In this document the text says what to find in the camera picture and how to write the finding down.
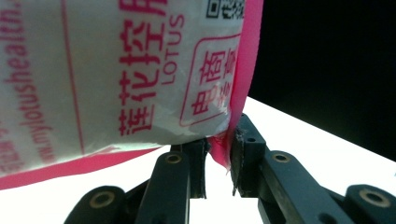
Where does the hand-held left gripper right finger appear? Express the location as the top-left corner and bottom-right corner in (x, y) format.
(229, 113), (357, 224)

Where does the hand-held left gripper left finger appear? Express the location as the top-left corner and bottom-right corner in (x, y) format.
(134, 138), (209, 224)

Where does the pink and white plastic bag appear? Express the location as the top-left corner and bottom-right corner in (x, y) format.
(0, 0), (265, 191)

